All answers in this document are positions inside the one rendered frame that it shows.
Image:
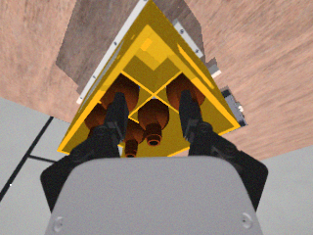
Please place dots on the yellow wooden crate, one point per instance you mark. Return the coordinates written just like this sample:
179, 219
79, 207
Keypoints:
138, 58

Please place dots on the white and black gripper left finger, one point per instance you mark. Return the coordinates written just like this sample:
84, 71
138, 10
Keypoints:
103, 144

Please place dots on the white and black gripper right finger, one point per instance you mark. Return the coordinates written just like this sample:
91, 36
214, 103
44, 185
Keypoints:
200, 133

